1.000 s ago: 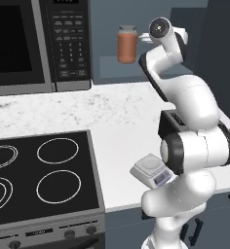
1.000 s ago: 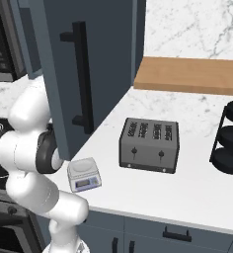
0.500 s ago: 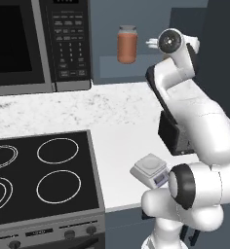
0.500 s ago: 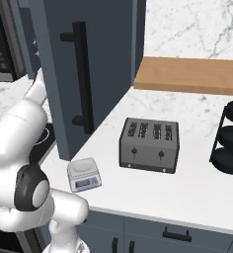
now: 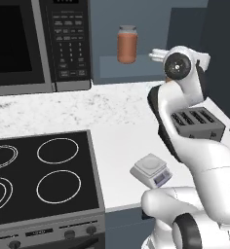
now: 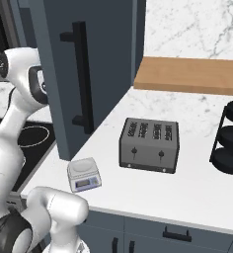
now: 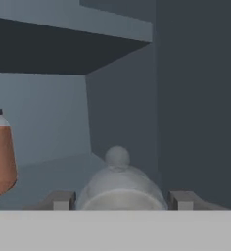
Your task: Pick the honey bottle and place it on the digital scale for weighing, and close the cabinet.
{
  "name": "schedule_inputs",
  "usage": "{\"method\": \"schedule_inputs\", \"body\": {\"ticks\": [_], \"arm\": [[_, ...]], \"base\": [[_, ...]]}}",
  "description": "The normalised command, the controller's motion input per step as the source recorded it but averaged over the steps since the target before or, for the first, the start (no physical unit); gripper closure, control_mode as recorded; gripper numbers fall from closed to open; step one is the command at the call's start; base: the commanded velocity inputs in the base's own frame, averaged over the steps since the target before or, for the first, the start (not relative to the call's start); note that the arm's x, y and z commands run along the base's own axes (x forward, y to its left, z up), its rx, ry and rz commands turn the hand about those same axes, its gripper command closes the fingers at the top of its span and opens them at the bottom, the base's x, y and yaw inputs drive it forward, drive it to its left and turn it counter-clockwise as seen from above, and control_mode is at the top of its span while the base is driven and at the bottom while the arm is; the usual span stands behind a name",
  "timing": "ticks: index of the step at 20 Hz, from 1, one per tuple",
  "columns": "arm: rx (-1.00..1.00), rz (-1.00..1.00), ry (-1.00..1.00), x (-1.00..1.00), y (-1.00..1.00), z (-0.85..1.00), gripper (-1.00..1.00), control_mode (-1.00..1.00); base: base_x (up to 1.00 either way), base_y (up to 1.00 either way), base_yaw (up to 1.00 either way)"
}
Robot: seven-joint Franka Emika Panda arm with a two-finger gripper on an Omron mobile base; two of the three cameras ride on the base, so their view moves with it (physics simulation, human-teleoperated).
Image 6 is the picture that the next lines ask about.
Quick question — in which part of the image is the grey digital scale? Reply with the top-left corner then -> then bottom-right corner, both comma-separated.
66,156 -> 103,194

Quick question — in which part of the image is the blue-grey cabinet door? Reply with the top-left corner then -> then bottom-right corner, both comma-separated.
28,0 -> 147,162

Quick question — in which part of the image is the grey four-slot toaster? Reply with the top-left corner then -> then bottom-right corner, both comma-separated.
117,117 -> 181,175

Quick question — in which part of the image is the black hob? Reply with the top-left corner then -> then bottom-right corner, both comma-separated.
0,116 -> 57,194

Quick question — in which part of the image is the blue-grey drawer front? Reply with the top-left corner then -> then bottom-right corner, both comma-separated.
83,210 -> 125,233
123,215 -> 233,253

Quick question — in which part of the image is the black tiered stand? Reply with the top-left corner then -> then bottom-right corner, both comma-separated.
208,100 -> 233,176

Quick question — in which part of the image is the blue-grey cupboard door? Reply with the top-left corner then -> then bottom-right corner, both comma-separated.
76,225 -> 125,253
123,232 -> 231,253

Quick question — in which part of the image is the black cabinet door handle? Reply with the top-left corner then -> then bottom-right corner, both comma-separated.
59,21 -> 96,135

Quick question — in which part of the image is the wooden wall shelf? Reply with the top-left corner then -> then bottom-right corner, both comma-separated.
132,55 -> 233,98

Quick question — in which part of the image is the black drawer handle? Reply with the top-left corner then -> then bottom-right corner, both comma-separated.
162,225 -> 193,243

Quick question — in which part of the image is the blue-grey wall cabinet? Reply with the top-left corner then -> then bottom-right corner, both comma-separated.
9,0 -> 38,48

